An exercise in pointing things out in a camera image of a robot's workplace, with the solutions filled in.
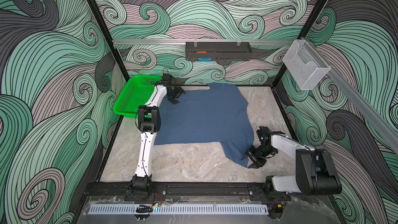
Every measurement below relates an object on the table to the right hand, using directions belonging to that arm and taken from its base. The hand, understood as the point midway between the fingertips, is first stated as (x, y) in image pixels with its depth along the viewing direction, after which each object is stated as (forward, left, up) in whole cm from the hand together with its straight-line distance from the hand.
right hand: (246, 163), depth 83 cm
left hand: (+45, +36, +7) cm, 58 cm away
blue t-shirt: (+34, +12, -2) cm, 36 cm away
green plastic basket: (+50, +73, +1) cm, 89 cm away
